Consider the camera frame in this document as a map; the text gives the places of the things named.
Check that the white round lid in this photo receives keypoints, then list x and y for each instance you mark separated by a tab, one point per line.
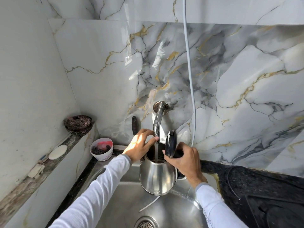
58	152

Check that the blue bristle brush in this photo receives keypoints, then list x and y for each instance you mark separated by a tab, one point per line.
42	159

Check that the chrome wall tap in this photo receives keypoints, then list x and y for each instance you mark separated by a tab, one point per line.
158	118

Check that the person's right hand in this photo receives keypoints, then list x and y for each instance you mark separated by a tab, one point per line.
187	161

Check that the person's left forearm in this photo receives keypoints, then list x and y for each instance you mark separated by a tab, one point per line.
95	194

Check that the person's right forearm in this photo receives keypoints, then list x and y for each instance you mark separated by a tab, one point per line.
217	207

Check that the sink drain strainer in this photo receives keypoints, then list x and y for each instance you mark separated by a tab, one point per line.
145	223

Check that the person's left thumb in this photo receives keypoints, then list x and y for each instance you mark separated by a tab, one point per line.
152	141

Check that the stainless steel sink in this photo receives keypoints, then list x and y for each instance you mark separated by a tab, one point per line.
144	206

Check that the white tub with pink paste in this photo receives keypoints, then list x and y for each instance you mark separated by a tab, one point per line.
102	149

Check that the white soap holder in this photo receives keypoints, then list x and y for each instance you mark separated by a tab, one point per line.
36	170

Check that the person's right thumb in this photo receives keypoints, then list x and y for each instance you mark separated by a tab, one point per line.
167	156

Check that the person's left hand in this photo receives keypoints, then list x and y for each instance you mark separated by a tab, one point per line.
136	146

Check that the black gas stove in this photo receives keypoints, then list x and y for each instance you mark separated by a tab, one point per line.
275	211

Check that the dark bowl with scrubber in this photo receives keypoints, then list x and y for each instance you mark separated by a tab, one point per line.
78	125

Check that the stainless steel electric kettle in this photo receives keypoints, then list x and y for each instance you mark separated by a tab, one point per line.
158	172

